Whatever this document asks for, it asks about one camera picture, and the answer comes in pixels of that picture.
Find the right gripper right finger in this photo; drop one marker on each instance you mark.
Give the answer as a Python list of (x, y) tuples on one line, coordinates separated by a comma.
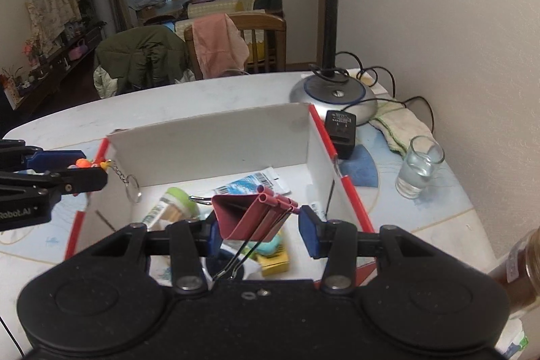
[(340, 243)]

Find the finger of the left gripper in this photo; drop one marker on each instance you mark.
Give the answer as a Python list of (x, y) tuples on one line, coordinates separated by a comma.
[(17, 156), (27, 200)]

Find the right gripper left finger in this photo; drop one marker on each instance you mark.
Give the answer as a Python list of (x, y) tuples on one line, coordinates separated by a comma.
[(185, 243)]

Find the toothpick jar green lid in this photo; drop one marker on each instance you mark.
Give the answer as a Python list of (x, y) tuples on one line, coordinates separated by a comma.
[(173, 206)]

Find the red binder clip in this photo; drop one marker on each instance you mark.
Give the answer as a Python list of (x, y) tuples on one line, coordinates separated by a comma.
[(250, 219)]

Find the orange keychain figure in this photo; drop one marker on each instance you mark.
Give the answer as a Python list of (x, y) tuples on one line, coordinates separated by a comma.
[(133, 191)]

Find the blue white toothpaste tube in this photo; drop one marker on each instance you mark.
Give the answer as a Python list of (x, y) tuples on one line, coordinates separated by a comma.
[(247, 185)]

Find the yellow small box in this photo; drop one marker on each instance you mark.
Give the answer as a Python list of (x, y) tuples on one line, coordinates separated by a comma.
[(274, 264)]

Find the dark tv cabinet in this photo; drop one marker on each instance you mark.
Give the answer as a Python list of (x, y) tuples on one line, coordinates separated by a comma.
[(65, 71)]

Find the red white cardboard box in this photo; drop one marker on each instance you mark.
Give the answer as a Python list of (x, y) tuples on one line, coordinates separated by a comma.
[(203, 153)]

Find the black power adapter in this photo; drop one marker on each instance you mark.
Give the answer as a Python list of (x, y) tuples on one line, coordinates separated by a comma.
[(341, 127)]

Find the clear drinking glass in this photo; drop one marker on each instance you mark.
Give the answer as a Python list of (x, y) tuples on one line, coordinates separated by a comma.
[(422, 160)]

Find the white green cloth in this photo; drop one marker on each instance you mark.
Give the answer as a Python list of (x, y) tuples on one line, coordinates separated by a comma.
[(398, 126)]

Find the floral hanging cloth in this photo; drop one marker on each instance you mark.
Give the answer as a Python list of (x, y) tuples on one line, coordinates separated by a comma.
[(48, 19)]

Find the olive green jacket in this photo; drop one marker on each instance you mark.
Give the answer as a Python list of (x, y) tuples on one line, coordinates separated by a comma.
[(145, 57)]

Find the brown glass jar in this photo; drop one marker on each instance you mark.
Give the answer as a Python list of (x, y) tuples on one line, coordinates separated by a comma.
[(518, 273)]

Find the pink cloth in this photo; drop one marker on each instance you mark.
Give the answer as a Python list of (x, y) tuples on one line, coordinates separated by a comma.
[(219, 46)]

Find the wooden chair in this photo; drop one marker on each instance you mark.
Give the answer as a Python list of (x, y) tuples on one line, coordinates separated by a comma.
[(265, 36)]

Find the sofa with blankets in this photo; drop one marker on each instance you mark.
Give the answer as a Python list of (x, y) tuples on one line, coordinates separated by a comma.
[(202, 8)]

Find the teal ring tape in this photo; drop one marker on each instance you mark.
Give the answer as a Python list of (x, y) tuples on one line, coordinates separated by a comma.
[(269, 248)]

